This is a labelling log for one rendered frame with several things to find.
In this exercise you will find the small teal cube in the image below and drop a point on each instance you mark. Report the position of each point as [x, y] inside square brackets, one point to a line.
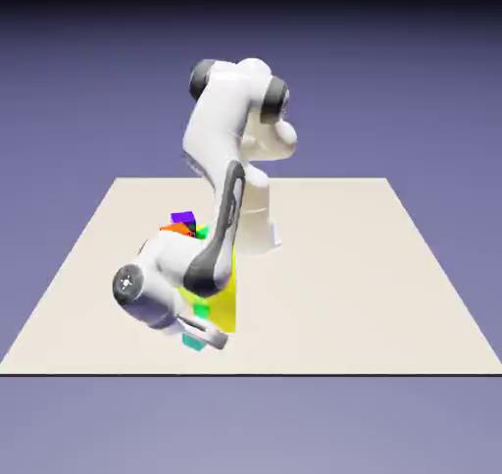
[193, 342]

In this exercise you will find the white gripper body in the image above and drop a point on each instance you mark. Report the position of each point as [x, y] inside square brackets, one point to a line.
[204, 330]

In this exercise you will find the small lime green cube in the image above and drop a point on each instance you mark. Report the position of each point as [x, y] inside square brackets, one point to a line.
[202, 232]

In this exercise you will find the large purple box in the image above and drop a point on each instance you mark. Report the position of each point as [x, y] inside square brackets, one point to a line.
[182, 217]

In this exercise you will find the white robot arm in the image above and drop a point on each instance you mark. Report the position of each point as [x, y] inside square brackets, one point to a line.
[213, 136]

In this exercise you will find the large orange box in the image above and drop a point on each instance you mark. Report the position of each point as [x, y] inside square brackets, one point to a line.
[176, 228]

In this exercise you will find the large yellow box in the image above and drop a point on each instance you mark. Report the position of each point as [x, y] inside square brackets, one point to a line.
[225, 305]

